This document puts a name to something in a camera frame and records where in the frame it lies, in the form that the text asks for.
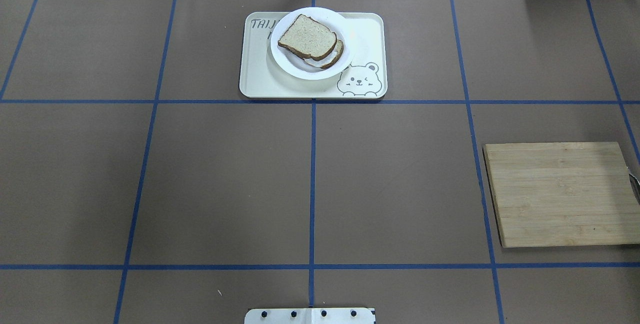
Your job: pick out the wooden cutting board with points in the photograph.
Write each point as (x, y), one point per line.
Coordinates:
(556, 194)

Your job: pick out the white round plate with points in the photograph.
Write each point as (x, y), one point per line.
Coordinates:
(296, 66)

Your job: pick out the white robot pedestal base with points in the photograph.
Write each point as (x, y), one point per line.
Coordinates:
(311, 316)

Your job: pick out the cream bear serving tray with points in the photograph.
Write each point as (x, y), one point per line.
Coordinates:
(364, 79)

